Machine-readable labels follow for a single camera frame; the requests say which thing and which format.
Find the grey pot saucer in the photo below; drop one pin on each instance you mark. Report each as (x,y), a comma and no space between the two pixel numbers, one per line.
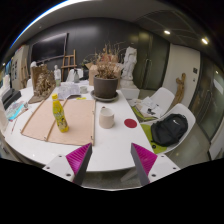
(92,93)

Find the red round coaster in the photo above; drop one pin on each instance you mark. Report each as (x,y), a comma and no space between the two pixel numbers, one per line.
(130,123)

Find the yellow drink bottle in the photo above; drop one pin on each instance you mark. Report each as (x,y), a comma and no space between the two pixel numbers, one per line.
(58,113)

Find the papers on far chair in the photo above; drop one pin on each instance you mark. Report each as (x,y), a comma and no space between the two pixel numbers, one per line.
(146,107)

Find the crumpled white paper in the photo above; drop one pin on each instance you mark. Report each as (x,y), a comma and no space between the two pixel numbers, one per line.
(68,89)

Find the white chair far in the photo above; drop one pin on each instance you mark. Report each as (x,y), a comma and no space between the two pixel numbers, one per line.
(163,97)

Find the white ceramic cup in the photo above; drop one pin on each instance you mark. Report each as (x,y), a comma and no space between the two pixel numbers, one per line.
(106,118)

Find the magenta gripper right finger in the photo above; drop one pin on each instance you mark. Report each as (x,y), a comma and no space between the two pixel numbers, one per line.
(144,161)

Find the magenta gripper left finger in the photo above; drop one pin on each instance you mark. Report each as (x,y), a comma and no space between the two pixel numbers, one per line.
(78,161)

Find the white stone statue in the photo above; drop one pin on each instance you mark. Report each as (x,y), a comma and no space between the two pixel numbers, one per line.
(128,88)

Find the carved wooden sculpture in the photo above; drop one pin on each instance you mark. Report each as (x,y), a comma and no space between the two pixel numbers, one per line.
(43,83)

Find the dried brown plant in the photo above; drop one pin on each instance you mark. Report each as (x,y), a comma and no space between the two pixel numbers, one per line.
(106,60)

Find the dark plant pot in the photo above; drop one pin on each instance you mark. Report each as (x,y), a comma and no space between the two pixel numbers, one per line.
(105,88)

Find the small white bust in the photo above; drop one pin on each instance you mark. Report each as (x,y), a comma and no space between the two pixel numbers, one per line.
(57,75)

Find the black backpack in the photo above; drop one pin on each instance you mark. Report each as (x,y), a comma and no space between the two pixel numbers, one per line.
(170,130)

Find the blue plastic bag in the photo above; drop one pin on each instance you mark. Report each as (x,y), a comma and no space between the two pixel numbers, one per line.
(15,108)

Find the black wall screen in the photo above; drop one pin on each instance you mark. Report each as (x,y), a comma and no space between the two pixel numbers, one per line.
(51,47)

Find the wooden figure sculpture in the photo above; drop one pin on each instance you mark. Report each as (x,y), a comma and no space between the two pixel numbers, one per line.
(180,89)

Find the brown wooden frame board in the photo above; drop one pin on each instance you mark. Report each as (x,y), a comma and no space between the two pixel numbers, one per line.
(80,116)

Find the wooden easel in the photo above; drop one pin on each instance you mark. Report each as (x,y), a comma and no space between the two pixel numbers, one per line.
(68,63)

